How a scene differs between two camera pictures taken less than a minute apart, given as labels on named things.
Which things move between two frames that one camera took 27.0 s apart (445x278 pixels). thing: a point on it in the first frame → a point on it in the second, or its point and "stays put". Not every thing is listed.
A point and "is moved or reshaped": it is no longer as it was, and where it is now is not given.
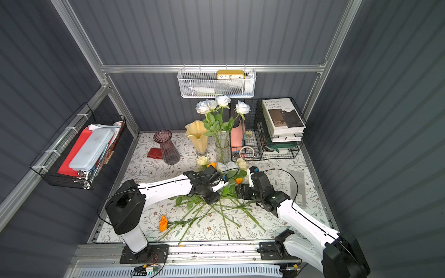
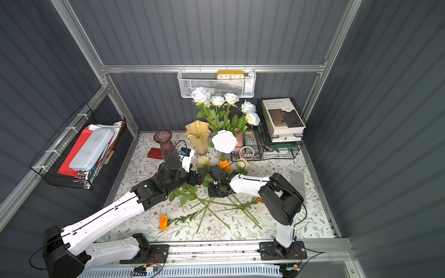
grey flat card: x=300 y=200 stays put
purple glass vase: x=170 y=153 stays put
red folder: x=74 y=152 stays put
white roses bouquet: x=241 y=108 is moved or reshaped
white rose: x=213 y=119 is moved or reshaped
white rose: x=221 y=101 → x=230 y=99
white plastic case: x=88 y=154 stays put
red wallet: x=155 y=153 stays put
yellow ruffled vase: x=196 y=131 stays put
